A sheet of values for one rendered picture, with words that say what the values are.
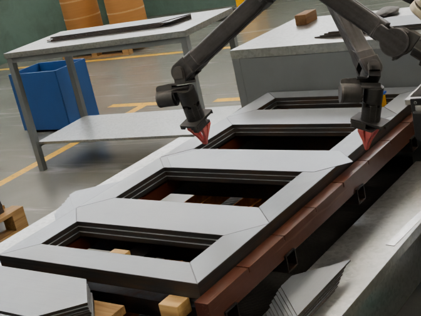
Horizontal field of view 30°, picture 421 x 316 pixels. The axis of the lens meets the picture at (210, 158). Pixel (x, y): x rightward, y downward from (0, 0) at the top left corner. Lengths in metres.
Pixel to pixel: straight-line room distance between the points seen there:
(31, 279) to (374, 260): 0.94
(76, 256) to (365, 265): 0.80
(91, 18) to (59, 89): 4.20
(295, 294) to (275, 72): 1.61
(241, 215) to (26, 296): 0.62
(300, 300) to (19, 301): 0.71
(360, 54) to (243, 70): 1.25
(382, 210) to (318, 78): 1.00
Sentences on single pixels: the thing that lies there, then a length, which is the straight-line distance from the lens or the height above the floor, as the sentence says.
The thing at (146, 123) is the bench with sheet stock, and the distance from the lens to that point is 5.96.
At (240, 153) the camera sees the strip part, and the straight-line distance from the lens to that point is 2.73.
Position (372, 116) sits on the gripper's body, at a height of 1.01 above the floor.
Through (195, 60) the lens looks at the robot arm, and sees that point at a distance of 2.37.
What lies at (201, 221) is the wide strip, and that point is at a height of 0.86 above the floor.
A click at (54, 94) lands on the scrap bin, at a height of 0.36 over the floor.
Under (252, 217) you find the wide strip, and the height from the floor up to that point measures 0.86.
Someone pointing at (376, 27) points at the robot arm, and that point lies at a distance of 2.17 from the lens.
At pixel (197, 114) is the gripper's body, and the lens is 2.42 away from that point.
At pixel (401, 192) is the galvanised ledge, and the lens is 2.65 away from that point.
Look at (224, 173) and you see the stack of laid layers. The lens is 2.61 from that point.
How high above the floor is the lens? 1.70
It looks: 18 degrees down
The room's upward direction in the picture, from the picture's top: 13 degrees counter-clockwise
